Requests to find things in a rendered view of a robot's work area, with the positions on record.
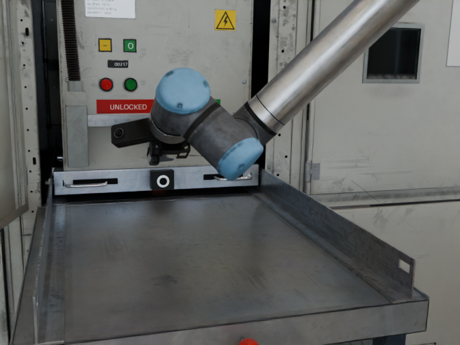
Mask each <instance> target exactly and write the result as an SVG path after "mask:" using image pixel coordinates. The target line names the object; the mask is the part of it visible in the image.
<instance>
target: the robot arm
mask: <svg viewBox="0 0 460 345"><path fill-rule="evenodd" d="M419 1H420V0H354V1H353V2H352V3H351V4H350V5H349V6H348V7H347V8H346V9H345V10H343V11H342V12H341V13H340V14H339V15H338V16H337V17H336V18H335V19H334V20H333V21H332V22H331V23H330V24H329V25H328V26H327V27H325V28H324V29H323V30H322V31H321V32H320V33H319V34H318V35H317V36H316V37H315V38H314V39H313V40H312V41H311V42H310V43H309V44H308V45H307V46H306V47H305V48H304V49H303V50H302V51H301V52H300V53H299V54H298V55H297V56H296V57H295V58H294V59H293V60H291V61H290V62H289V63H288V64H287V65H286V66H285V67H284V68H283V69H282V70H281V71H280V72H279V73H278V74H277V75H276V76H275V77H273V78H272V79H271V80H270V81H269V82H268V83H267V84H266V85H265V86H264V87H263V88H262V89H261V90H260V91H259V92H258V93H257V94H256V95H255V96H254V97H253V98H252V99H249V100H248V101H247V102H246V103H245V104H244V105H243V106H242V107H241V108H240V109H239V110H238V111H237V112H236V113H235V114H234V115H233V116H232V115H230V113H228V111H227V110H226V109H224V108H223V107H222V106H221V105H220V104H219V103H218V102H217V101H216V100H215V99H214V98H213V97H212V96H211V95H210V94H211V92H210V88H209V84H208V82H207V80H206V78H205V77H204V76H203V75H202V74H200V73H199V72H198V71H196V70H194V69H191V68H175V69H172V70H171V71H168V72H167V73H166V74H165V75H164V76H163V77H162V79H161V80H160V82H159V83H158V85H157V87H156V91H155V98H154V102H153V106H152V108H151V112H150V115H149V118H143V119H140V120H134V121H130V122H127V123H121V124H117V125H112V127H111V140H112V144H113V145H114V146H116V147H118V148H122V147H126V146H132V145H136V144H142V143H146V142H147V150H146V156H147V160H148V163H149V165H151V166H156V165H158V164H159V163H160V162H169V161H173V160H174V159H175V158H174V157H169V156H167V155H177V157H176V158H177V159H186V158H187V156H188V154H189V153H190V145H191V146H193V147H194V148H195V149H196V150H197V151H198V152H199V153H200V154H201V155H202V156H203V157H204V158H205V159H206V160H207V161H208V162H209V163H210V164H211V165H212V166H213V167H214V168H215V169H216V170H217V172H218V174H219V175H222V176H223V177H224V178H225V179H227V180H229V181H233V180H236V179H237V178H238V177H240V176H241V175H242V174H243V173H245V172H246V171H247V170H248V169H249V168H250V167H251V166H252V165H253V164H254V163H255V162H256V161H257V159H258V158H259V157H260V155H261V154H262V153H263V150H264V146H265V145H266V144H267V143H268V142H269V141H270V140H271V139H272V138H273V137H275V136H276V135H277V134H278V133H279V131H280V129H281V128H282V127H284V126H285V125H286V124H287V123H288V122H289V121H290V120H291V119H293V118H294V117H295V115H297V114H298V113H299V112H300V111H301V110H302V109H303V108H304V107H305V106H306V105H307V104H308V103H310V102H311V101H312V100H313V99H314V98H315V97H316V96H317V95H318V94H320V93H321V92H322V91H323V90H324V89H325V88H326V87H327V86H328V85H329V84H330V83H331V82H332V81H333V80H334V79H336V78H337V77H338V76H339V75H340V74H341V73H342V72H343V71H345V70H346V69H347V68H348V67H349V66H350V65H351V64H352V63H353V62H354V61H355V60H356V59H357V58H358V57H359V56H360V55H361V54H363V53H364V52H365V51H366V50H367V49H368V48H369V47H371V46H372V45H373V44H374V43H375V42H376V41H377V40H378V39H379V38H380V37H381V36H382V35H383V34H384V33H385V32H386V31H387V30H389V29H390V28H391V27H392V26H393V25H394V24H395V23H396V22H398V21H399V20H400V19H401V18H402V17H403V16H404V15H405V14H406V13H408V11H410V9H411V8H412V7H413V6H415V5H416V4H417V3H418V2H419ZM185 146H188V147H187V148H186V149H185V148H184V147H185ZM180 153H187V154H186V155H180Z"/></svg>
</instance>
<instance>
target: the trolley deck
mask: <svg viewBox="0 0 460 345"><path fill-rule="evenodd" d="M45 209H46V207H39V206H37V210H36V216H35V220H34V226H33V230H32V234H31V240H30V244H29V250H28V254H27V261H26V264H25V271H24V275H23V280H22V284H21V290H20V294H19V298H18V305H17V308H16V315H15V319H14V325H13V329H12V335H11V339H10V345H31V342H32V336H33V330H34V306H33V293H34V284H35V279H36V270H37V265H38V256H39V251H40V242H41V237H42V228H43V223H44V214H45ZM413 297H414V298H415V300H414V301H408V302H402V303H391V302H390V301H389V300H387V299H386V298H385V297H384V296H382V295H381V294H380V293H378V292H377V291H376V290H375V289H373V288H372V287H371V286H369V285H368V284H367V283H366V282H365V281H363V280H362V279H360V278H359V277H358V276H357V275H355V274H354V273H353V272H351V271H350V270H349V269H348V268H346V267H345V266H343V265H342V264H341V263H340V262H339V261H337V260H336V259H335V258H333V257H332V256H330V254H328V253H327V252H326V251H324V250H323V249H321V248H320V247H319V246H318V245H317V244H315V243H314V242H312V241H311V240H310V239H309V238H307V237H306V236H305V235H303V234H302V233H301V232H300V231H299V230H297V229H296V228H294V227H293V226H292V225H291V224H290V223H288V222H287V221H285V220H284V219H283V218H282V217H280V216H279V215H278V214H276V213H275V212H274V211H272V210H271V209H270V208H269V207H267V206H266V205H264V204H263V203H262V202H261V201H260V200H258V199H257V198H255V197H254V196H234V197H220V198H208V199H183V200H170V201H145V202H132V203H108V204H94V205H69V206H66V262H65V310H64V343H63V344H52V345H238V344H239V343H240V341H239V339H240V338H241V337H245V339H246V338H252V339H254V340H256V341H257V343H258V344H259V345H332V344H341V343H346V342H356V341H361V340H370V339H375V338H380V337H390V336H395V335H404V334H410V333H419V332H425V331H426V326H427V319H428V312H429V300H430V296H428V295H426V294H425V293H424V292H422V291H420V290H419V289H418V288H416V287H415V286H414V287H413Z"/></svg>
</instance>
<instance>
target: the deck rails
mask: <svg viewBox="0 0 460 345"><path fill-rule="evenodd" d="M253 196H254V197H255V198H257V199H258V200H260V201H261V202H262V203H263V204H264V205H266V206H267V207H269V208H270V209H271V210H272V211H274V212H275V213H276V214H278V215H279V216H280V217H282V218H283V219H284V220H285V221H287V222H288V223H290V224H291V225H292V226H293V227H294V228H296V229H297V230H299V231H300V232H301V233H302V234H303V235H305V236H306V237H307V238H309V239H310V240H311V241H312V242H314V243H315V244H317V245H318V246H319V247H320V248H321V249H323V250H324V251H326V252H327V253H328V254H330V256H332V257H333V258H335V259H336V260H337V261H339V262H340V263H341V264H342V265H343V266H345V267H346V268H348V269H349V270H350V271H351V272H353V273H354V274H355V275H357V276H358V277H359V278H360V279H362V280H363V281H365V282H366V283H367V284H368V285H369V286H371V287H372V288H373V289H375V290H376V291H377V292H378V293H380V294H381V295H382V296H384V297H385V298H386V299H387V300H389V301H390V302H391V303H402V302H408V301H414V300H415V298H414V297H413V285H414V278H415V271H416V259H414V258H413V257H411V256H410V255H408V254H406V253H404V252H403V251H401V250H399V249H398V248H396V247H395V246H392V245H391V244H389V243H388V242H386V241H385V240H382V239H381V238H379V237H378V236H376V235H374V234H373V233H370V232H369V231H367V230H366V229H364V228H363V227H360V226H359V225H357V224H356V223H354V222H353V221H351V220H349V219H347V218H345V217H344V216H342V215H341V214H339V213H337V212H335V211H334V210H332V209H331V208H329V207H327V206H326V205H324V204H322V203H320V202H319V201H317V200H316V199H313V198H312V197H310V196H309V195H307V194H305V193H304V192H302V191H300V190H299V189H297V188H295V187H294V186H291V185H290V184H288V183H287V182H285V181H284V180H282V179H280V178H278V177H277V176H275V175H273V174H272V173H270V172H268V171H267V170H265V186H264V194H254V195H253ZM400 260H403V261H404V262H405V263H407V264H409V265H410V267H409V272H407V271H406V270H405V269H403V268H401V267H400ZM65 262H66V204H65V205H53V203H52V189H51V179H50V181H49V190H48V195H47V204H46V209H45V214H44V223H43V228H42V237H41V242H40V251H39V256H38V265H37V270H36V279H35V284H34V293H33V306H34V330H33V336H32V342H31V345H52V344H63V343H64V310H65Z"/></svg>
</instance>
